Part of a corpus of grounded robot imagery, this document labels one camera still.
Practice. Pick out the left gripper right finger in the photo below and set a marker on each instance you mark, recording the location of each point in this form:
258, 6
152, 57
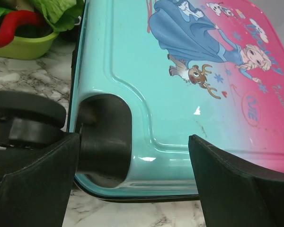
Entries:
234, 192

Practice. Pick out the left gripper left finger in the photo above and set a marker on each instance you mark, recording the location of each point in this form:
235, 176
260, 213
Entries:
35, 185

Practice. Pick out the pink and teal kids suitcase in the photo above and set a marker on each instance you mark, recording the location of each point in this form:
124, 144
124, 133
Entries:
146, 75

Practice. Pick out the green plastic vegetable tray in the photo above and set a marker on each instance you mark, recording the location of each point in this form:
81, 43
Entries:
28, 48

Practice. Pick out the red chili pepper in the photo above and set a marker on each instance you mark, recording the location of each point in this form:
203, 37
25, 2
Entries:
15, 19

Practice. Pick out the green leafy lettuce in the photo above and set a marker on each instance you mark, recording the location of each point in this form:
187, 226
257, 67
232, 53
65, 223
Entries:
60, 14

